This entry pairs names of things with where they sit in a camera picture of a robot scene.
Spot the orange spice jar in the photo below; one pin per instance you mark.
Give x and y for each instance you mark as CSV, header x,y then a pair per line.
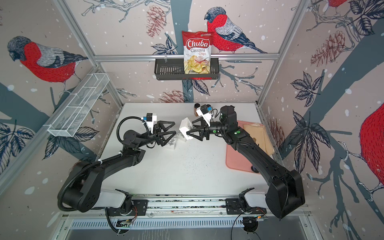
x,y
196,106

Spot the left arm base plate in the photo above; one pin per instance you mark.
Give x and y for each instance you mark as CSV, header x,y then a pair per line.
x,y
129,208

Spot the white gift box left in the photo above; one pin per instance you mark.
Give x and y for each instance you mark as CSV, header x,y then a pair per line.
x,y
171,145

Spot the aluminium mounting rail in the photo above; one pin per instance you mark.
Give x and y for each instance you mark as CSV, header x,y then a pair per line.
x,y
179,206

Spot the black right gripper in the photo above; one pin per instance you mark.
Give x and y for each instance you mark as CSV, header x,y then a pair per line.
x,y
204,131

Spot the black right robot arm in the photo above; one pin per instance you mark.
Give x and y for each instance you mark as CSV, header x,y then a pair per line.
x,y
286,191

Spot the white gift box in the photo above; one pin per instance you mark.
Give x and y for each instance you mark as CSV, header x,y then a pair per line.
x,y
171,145
181,137

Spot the black wire wall basket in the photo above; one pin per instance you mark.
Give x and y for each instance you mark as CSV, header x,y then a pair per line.
x,y
173,70

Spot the white mesh wall shelf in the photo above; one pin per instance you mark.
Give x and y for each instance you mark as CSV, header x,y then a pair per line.
x,y
71,118

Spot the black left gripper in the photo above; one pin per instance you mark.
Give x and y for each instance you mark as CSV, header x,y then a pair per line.
x,y
159,140

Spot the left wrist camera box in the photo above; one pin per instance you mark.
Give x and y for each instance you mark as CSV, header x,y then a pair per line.
x,y
150,120

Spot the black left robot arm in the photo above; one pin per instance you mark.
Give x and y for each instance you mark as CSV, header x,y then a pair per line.
x,y
82,189

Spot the pink plastic tray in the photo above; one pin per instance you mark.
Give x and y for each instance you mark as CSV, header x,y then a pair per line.
x,y
236,161

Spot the white gift box middle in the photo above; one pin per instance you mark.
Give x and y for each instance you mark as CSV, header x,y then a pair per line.
x,y
181,137

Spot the wooden cutting board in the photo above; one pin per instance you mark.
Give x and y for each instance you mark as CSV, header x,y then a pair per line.
x,y
259,134

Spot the Chuba cassava chips bag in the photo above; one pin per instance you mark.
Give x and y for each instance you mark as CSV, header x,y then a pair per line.
x,y
197,52

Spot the white lift-off lid jewelry box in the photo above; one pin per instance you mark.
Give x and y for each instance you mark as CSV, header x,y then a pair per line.
x,y
185,126

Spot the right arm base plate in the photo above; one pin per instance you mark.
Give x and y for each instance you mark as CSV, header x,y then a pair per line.
x,y
233,207

